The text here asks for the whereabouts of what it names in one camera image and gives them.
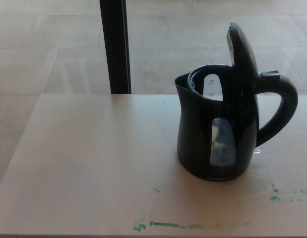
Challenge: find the black electric kettle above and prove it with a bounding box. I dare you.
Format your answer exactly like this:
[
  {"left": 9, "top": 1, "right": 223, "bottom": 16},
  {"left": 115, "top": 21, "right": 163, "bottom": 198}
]
[{"left": 174, "top": 22, "right": 299, "bottom": 182}]

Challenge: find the black vertical post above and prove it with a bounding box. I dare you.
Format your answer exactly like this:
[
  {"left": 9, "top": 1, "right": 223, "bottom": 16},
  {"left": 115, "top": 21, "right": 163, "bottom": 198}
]
[{"left": 99, "top": 0, "right": 132, "bottom": 95}]

